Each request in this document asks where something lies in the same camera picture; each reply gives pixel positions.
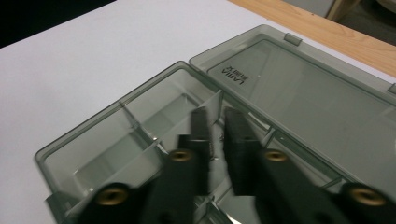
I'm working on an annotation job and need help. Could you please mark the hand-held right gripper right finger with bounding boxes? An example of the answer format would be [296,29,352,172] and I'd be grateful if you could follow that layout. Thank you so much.
[223,106,266,197]

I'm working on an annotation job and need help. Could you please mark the black curtain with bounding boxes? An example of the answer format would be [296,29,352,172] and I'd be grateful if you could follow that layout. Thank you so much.
[0,0,117,49]

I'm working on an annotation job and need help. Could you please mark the grey transparent compartment box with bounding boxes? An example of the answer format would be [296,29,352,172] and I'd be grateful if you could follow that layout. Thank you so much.
[35,23,396,224]

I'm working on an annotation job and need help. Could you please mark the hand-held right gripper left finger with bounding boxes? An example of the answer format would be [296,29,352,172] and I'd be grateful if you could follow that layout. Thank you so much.
[177,106,214,197]

